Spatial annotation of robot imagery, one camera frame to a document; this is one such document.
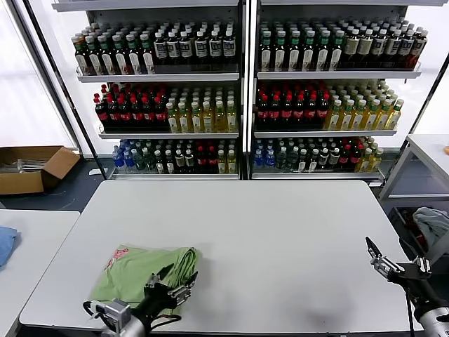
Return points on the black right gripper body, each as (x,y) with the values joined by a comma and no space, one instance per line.
(407,277)

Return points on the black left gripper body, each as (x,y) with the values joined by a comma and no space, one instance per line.
(154,305)

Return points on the grey metal shelf unit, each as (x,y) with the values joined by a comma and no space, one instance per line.
(158,77)
(333,74)

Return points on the small green water bottle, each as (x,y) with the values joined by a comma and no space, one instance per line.
(282,159)
(139,160)
(149,161)

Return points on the grey cloth pile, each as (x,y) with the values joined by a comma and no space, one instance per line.
(431,221)

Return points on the red object under table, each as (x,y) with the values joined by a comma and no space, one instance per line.
(417,231)

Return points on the beige label dark drink bottle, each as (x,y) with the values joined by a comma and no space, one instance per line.
(352,49)
(366,49)

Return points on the white label dark drink bottle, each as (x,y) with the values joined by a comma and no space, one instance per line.
(201,47)
(215,47)
(161,48)
(173,48)
(229,47)
(186,48)

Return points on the clear plastic packaging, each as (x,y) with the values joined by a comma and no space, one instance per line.
(28,164)

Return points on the green cap dark tea bottle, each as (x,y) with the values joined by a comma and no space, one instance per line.
(81,56)
(134,54)
(281,51)
(323,51)
(94,55)
(337,51)
(147,53)
(107,55)
(266,51)
(120,54)
(309,51)
(295,51)

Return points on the small blue drink bottle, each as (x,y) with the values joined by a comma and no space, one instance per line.
(129,158)
(118,158)
(270,158)
(259,158)

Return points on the red cap cola bottle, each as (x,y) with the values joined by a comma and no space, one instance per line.
(276,109)
(124,112)
(148,111)
(311,109)
(323,109)
(160,111)
(300,109)
(101,114)
(136,112)
(112,113)
(287,109)
(263,109)

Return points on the light green shirt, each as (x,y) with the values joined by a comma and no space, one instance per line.
(133,270)

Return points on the brown cardboard box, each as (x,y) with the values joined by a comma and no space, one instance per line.
(21,182)

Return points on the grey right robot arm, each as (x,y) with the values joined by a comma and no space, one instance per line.
(433,319)

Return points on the black slanted metal pole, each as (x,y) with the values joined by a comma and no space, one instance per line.
(423,105)
(74,105)

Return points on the small dark drink bottle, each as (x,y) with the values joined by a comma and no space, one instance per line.
(325,157)
(335,157)
(160,162)
(180,159)
(170,162)
(314,161)
(189,159)
(303,161)

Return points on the small red cola bottle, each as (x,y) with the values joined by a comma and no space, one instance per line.
(355,155)
(346,156)
(201,159)
(211,159)

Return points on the white paper scrap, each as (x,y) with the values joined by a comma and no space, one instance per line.
(94,171)

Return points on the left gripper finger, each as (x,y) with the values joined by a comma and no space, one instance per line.
(158,280)
(180,295)

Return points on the small yellow juice bottle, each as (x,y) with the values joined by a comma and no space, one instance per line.
(376,160)
(231,162)
(365,161)
(221,162)

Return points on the grey label dark drink bottle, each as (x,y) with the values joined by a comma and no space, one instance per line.
(407,50)
(419,50)
(380,49)
(393,49)

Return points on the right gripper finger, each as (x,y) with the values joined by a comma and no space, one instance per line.
(380,264)

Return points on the blue folded cloth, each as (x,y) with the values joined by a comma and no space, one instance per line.
(7,245)

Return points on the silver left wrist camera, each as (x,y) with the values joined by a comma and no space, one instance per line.
(114,312)

